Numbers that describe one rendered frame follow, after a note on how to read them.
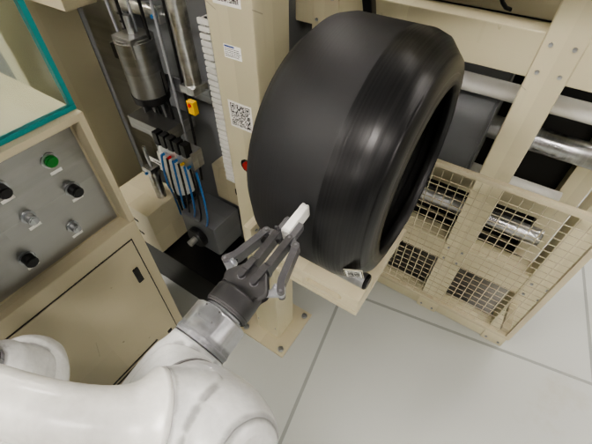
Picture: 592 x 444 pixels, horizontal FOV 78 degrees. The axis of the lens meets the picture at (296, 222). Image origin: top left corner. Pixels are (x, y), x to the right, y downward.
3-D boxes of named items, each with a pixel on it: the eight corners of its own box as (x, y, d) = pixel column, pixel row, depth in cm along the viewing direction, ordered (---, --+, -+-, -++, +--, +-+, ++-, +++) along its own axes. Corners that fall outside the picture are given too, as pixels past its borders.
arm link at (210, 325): (166, 318, 52) (195, 285, 55) (187, 338, 59) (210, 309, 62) (214, 353, 49) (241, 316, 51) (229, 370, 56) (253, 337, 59)
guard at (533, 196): (319, 245, 182) (328, 122, 130) (321, 242, 183) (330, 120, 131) (508, 341, 148) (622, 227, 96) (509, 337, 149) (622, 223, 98)
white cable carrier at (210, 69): (225, 179, 117) (196, 17, 81) (236, 171, 119) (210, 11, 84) (237, 184, 115) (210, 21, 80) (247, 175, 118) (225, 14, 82)
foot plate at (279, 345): (238, 329, 184) (238, 327, 182) (270, 290, 199) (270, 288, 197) (282, 358, 174) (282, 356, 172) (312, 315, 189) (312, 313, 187)
